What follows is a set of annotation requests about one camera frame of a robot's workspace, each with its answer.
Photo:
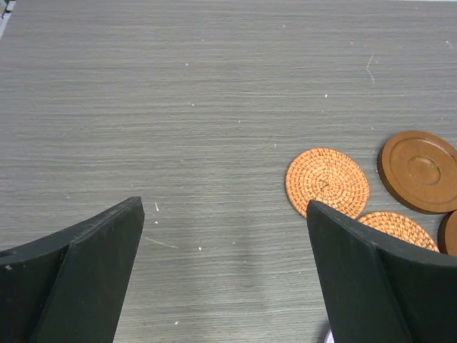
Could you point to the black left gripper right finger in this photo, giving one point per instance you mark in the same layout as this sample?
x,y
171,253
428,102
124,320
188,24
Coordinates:
x,y
378,288

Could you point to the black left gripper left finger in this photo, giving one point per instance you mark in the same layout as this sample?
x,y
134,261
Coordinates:
x,y
70,286

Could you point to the woven rattan coaster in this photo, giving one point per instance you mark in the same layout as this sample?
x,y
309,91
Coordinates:
x,y
329,176
400,227

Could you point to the brown wooden coaster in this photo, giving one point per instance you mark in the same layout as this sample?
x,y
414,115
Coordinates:
x,y
447,234
419,170

